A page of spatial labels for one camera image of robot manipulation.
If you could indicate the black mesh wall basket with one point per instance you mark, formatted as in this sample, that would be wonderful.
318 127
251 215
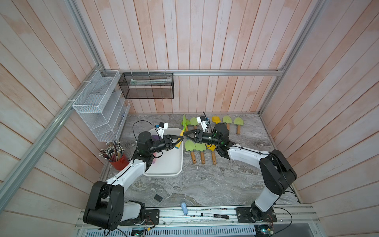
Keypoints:
147 85

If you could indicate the green spade wooden handle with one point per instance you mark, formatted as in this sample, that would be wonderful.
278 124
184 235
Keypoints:
239 122

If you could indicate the black marker pen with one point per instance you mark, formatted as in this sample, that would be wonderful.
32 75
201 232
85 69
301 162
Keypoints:
221 216

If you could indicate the narrow green trowel wooden handle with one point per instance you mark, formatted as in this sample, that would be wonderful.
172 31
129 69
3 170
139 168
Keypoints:
201 147

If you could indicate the small black square piece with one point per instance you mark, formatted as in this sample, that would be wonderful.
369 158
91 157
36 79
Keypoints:
158 198

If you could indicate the white wire mesh shelf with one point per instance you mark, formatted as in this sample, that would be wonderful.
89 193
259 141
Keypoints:
101 105

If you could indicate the white plastic storage box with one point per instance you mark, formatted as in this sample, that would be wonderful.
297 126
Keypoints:
165 163

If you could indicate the light green shovel wide blade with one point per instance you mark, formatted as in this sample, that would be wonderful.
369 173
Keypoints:
190 146

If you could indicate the olive green pointed shovel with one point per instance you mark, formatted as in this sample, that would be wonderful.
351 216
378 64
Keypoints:
194 122

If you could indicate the green shovel yellow blue handle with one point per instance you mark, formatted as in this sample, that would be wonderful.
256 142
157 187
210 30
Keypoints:
185 123

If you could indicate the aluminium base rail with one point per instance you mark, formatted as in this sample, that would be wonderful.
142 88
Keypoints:
281 214

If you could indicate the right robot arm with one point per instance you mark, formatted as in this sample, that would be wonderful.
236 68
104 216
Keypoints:
277 173

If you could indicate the red cup of pencils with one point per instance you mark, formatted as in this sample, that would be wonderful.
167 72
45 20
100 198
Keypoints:
114 154

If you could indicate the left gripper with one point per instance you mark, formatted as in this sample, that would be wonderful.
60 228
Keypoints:
168 141

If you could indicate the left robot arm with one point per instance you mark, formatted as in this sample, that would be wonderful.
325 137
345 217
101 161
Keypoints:
106 207

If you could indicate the light blue small cylinder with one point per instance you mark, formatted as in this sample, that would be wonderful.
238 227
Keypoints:
184 208

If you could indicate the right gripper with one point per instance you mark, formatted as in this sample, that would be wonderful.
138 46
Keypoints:
198 134

